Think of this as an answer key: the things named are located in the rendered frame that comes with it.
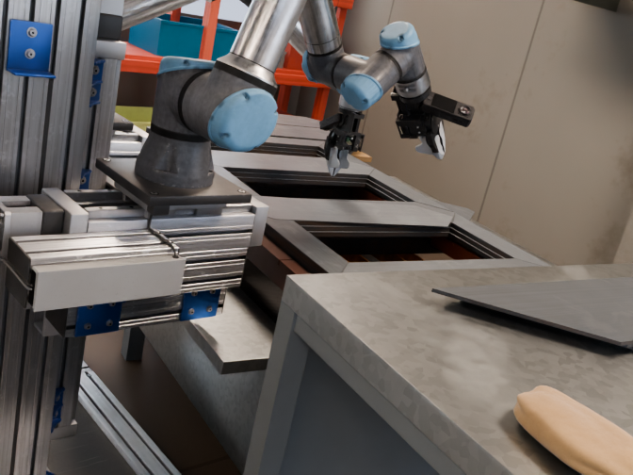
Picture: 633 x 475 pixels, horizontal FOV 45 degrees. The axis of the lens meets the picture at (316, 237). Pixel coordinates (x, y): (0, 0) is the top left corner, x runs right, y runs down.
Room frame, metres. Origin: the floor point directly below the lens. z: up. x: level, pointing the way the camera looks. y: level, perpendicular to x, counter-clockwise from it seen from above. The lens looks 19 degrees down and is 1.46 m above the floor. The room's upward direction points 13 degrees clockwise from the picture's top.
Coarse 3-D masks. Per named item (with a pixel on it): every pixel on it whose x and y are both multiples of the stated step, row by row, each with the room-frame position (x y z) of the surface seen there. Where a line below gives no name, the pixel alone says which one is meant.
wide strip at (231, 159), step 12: (216, 156) 2.34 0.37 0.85; (228, 156) 2.37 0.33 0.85; (240, 156) 2.41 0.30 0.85; (252, 156) 2.45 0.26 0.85; (264, 156) 2.48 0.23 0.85; (276, 156) 2.52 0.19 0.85; (288, 156) 2.56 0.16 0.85; (300, 156) 2.60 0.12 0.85; (252, 168) 2.30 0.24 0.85; (264, 168) 2.33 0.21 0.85; (276, 168) 2.37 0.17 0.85; (288, 168) 2.40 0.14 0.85; (300, 168) 2.44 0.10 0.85; (312, 168) 2.48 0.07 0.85; (324, 168) 2.51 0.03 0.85; (348, 168) 2.59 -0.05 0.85; (360, 168) 2.64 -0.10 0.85; (372, 168) 2.68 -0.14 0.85
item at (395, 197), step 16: (272, 144) 2.72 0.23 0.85; (288, 144) 2.76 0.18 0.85; (240, 176) 2.27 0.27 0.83; (256, 176) 2.30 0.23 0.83; (272, 176) 2.34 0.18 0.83; (288, 176) 2.37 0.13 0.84; (304, 176) 2.41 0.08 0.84; (320, 176) 2.44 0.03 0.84; (336, 176) 2.49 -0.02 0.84; (352, 176) 2.53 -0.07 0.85; (368, 176) 2.56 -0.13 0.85; (384, 192) 2.47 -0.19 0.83; (432, 208) 2.31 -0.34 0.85; (304, 224) 1.90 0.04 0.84; (320, 224) 1.93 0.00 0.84; (336, 224) 1.96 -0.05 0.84; (352, 224) 1.99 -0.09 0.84; (368, 224) 2.02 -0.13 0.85; (384, 224) 2.05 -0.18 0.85; (272, 240) 1.77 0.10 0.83; (464, 240) 2.14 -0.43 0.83; (480, 240) 2.10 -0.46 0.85; (304, 256) 1.65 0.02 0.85; (496, 256) 2.03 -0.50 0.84; (320, 272) 1.59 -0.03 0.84
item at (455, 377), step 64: (320, 320) 0.93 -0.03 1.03; (384, 320) 0.94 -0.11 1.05; (448, 320) 0.98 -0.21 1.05; (512, 320) 1.04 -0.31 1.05; (384, 384) 0.81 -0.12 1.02; (448, 384) 0.80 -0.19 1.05; (512, 384) 0.84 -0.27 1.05; (576, 384) 0.88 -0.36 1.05; (448, 448) 0.71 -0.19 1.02; (512, 448) 0.69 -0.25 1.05
